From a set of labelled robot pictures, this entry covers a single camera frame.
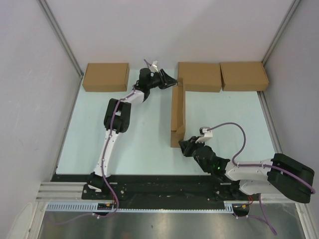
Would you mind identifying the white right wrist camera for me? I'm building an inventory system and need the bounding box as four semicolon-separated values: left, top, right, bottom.
195;127;213;143

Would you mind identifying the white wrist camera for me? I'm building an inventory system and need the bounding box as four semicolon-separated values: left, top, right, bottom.
195;127;213;143
151;60;160;72

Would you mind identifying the white slotted cable duct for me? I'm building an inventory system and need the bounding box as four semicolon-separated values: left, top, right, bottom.
46;202;251;214

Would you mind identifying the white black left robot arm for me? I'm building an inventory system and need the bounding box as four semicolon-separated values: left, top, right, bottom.
87;68;177;199

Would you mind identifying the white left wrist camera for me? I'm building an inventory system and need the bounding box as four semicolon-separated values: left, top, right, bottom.
151;60;160;72

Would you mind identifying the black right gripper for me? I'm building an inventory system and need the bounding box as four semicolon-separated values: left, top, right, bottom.
178;136;209;173

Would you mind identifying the aluminium corner post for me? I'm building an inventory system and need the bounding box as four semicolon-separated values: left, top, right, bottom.
262;0;303;66
36;0;83;77

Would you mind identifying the cardboard box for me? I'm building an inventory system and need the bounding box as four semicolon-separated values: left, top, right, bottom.
178;62;222;93
170;78;185;148
82;63;130;92
220;61;269;92

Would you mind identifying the aluminium corner post right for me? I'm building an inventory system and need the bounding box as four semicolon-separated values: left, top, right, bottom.
262;0;303;66

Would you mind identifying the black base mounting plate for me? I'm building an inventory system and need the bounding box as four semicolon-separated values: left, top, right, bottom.
51;174;249;208

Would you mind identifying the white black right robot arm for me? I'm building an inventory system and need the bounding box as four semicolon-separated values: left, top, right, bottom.
179;136;315;204

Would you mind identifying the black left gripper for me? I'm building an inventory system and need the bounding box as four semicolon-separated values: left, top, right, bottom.
147;69;178;90

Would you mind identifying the aluminium corner post left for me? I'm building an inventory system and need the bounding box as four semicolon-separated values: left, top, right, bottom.
36;0;83;77

